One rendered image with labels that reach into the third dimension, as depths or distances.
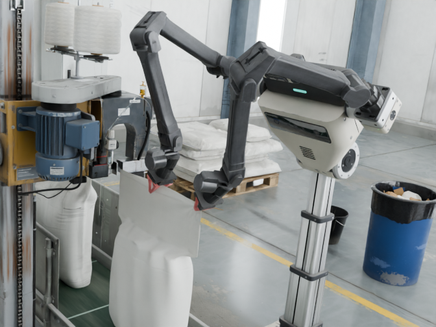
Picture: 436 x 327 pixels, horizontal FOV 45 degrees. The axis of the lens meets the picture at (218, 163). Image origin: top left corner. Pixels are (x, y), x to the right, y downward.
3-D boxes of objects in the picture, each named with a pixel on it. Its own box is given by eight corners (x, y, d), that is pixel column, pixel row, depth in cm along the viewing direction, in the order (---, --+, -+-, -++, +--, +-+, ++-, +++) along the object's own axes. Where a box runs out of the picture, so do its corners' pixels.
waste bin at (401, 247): (436, 278, 391) (455, 194, 374) (402, 296, 357) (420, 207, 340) (379, 253, 424) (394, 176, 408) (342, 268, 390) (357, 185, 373)
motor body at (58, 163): (87, 180, 190) (89, 111, 183) (47, 185, 179) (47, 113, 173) (67, 169, 200) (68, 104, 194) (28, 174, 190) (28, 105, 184)
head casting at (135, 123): (148, 158, 232) (153, 91, 224) (100, 165, 216) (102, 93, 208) (113, 143, 253) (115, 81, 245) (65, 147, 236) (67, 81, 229)
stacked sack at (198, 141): (249, 148, 524) (251, 134, 520) (199, 155, 479) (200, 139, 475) (220, 139, 553) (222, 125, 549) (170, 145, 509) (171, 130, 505)
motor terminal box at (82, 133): (100, 152, 187) (101, 120, 184) (82, 158, 178) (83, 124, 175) (80, 149, 189) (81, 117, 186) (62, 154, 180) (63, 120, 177)
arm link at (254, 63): (263, 52, 134) (249, 30, 140) (235, 93, 141) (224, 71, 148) (376, 91, 159) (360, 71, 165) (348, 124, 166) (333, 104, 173)
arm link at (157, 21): (158, 2, 170) (139, 2, 177) (143, 41, 169) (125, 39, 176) (241, 61, 203) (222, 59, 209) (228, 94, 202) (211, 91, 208)
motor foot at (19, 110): (59, 133, 190) (60, 110, 188) (27, 136, 182) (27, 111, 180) (47, 128, 197) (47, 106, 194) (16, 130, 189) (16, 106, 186)
